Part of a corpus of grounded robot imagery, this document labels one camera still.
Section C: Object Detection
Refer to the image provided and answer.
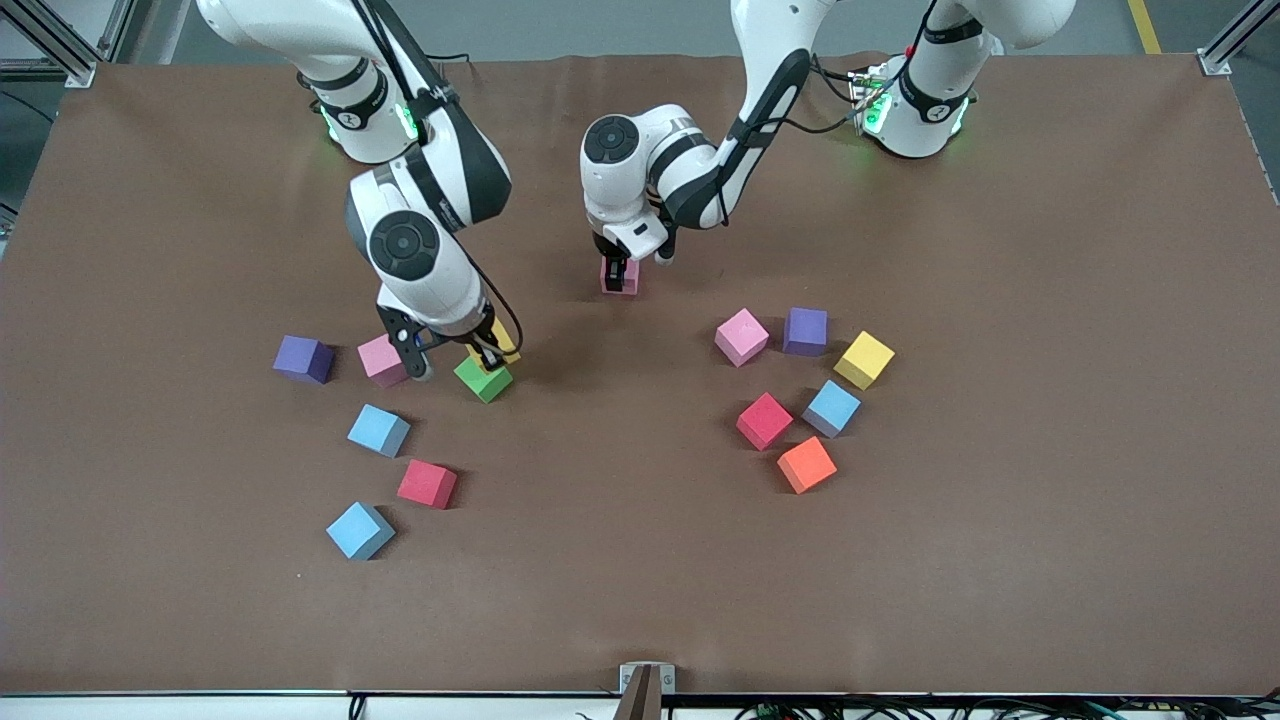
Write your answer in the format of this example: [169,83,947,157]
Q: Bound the blue foam cube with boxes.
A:
[801,380,862,440]
[347,404,412,459]
[325,502,397,562]

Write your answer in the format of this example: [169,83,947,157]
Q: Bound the green foam cube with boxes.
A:
[453,356,515,405]

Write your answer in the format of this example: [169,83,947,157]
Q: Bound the black left arm gripper cable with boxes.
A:
[735,0,946,136]

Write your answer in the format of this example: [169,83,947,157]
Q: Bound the black arm gripper cable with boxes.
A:
[345,0,524,356]
[735,0,946,136]

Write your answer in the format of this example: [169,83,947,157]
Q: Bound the aluminium frame post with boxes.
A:
[1197,0,1280,77]
[0,0,101,89]

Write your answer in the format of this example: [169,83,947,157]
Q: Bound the orange foam cube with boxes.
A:
[777,436,839,496]

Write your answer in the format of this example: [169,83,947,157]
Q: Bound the black right arm gripper cable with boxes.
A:
[345,0,524,356]

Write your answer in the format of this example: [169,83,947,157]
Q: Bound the white table edge rail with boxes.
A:
[0,692,1280,720]

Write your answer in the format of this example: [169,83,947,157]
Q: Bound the brown table cover sheet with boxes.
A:
[0,52,1280,698]

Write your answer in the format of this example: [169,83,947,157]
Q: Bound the red foam cube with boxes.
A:
[736,392,795,452]
[396,459,459,511]

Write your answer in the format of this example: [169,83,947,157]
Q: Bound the purple foam cube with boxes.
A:
[273,335,335,386]
[782,307,830,358]

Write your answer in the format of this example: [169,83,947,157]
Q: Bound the yellow foam cube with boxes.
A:
[833,331,896,391]
[466,318,523,367]

